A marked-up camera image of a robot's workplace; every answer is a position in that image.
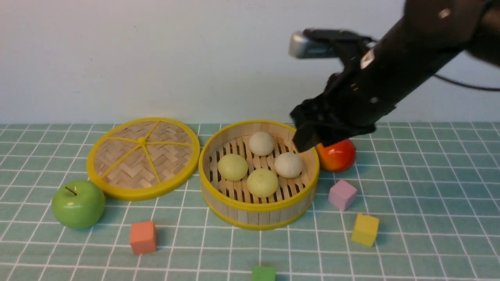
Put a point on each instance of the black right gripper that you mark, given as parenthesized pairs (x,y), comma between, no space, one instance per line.
(327,120)

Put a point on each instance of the white bun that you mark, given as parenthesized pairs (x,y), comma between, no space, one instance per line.
(288,165)
(261,144)

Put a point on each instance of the yellow-green bun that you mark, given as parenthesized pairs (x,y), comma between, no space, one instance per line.
(232,167)
(262,183)

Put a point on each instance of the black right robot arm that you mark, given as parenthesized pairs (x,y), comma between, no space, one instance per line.
(375,79)

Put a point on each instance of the bamboo steamer tray yellow rim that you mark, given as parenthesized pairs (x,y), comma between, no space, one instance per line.
(232,202)

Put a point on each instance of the bamboo steamer lid yellow rim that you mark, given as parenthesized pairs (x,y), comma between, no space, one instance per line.
(143,159)

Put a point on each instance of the pink cube block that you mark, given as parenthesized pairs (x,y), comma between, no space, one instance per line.
(342,195)

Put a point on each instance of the green checkered table mat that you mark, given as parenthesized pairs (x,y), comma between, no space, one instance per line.
(434,187)

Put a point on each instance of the yellow cube block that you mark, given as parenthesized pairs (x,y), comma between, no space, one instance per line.
(365,229)

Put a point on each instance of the green cube block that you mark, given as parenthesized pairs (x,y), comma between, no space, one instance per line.
(263,273)

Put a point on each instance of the orange cube block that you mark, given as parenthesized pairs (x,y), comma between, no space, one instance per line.
(143,237)

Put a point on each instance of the green apple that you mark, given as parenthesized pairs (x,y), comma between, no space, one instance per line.
(79,204)

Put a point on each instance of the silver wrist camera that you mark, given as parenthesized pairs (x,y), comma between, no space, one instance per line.
(302,47)

